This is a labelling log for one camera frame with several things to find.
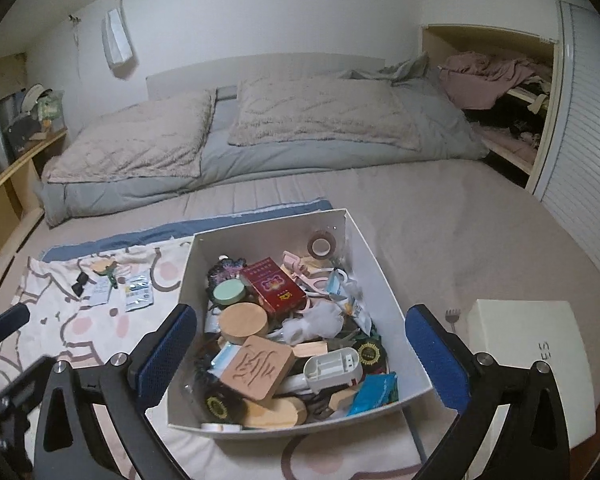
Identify wooden bedside shelf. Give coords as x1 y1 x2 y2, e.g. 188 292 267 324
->
0 55 71 261

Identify beige fuzzy pillow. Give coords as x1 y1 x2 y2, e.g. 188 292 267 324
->
47 89 218 183
227 77 423 151

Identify printed blanket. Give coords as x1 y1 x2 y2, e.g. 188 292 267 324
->
0 237 431 480

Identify dark crochet coaster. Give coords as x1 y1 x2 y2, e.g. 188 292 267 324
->
207 257 251 291

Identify white plastic holder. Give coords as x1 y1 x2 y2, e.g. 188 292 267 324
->
302 346 363 393

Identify red cigarette box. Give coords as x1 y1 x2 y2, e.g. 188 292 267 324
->
239 257 306 316

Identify pile of clothes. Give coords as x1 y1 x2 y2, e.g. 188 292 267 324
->
437 52 553 111

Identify clear plastic bag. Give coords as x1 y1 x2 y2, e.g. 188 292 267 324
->
282 302 343 346

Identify brown tape roll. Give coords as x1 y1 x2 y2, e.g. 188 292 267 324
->
307 232 333 261

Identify small wooden block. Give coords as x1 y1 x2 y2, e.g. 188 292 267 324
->
292 341 329 358

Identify light wooden piece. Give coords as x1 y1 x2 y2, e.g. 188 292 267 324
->
328 389 363 413

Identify white shoe box lid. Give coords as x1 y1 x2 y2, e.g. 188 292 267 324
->
465 299 598 480

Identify carved wooden block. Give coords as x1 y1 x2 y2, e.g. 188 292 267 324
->
219 335 296 403

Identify white shoe box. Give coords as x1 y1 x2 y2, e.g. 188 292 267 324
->
167 207 433 441

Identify pink scissors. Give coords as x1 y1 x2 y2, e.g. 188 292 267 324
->
282 254 341 311

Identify wooden oval piece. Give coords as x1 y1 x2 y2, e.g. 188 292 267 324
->
240 395 308 430

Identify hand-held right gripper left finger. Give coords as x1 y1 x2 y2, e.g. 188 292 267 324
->
32 304 198 480

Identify white shutter door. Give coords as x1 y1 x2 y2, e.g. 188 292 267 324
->
530 0 600 301

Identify grey duvet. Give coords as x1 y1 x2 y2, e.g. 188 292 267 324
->
40 55 488 228

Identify blue packet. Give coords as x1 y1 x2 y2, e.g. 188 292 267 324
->
346 372 400 417

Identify white wall hanging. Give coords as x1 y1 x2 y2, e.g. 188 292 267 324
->
101 7 136 68

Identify green round case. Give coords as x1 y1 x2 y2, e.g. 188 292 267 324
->
211 280 251 308

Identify face mask pack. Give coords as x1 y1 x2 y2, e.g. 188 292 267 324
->
207 342 243 376

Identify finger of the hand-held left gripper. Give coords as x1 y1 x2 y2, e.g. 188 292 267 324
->
0 304 31 356

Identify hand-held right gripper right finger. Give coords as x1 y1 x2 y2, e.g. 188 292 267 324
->
405 304 566 480

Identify wooden closet niche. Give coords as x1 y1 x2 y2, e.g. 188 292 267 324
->
422 25 563 191

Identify round wooden lid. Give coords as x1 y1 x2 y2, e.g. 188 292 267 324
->
217 302 270 346

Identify green plush toy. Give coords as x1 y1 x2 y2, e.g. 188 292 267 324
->
37 92 64 122

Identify white headboard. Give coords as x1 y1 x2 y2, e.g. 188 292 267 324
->
146 54 386 106

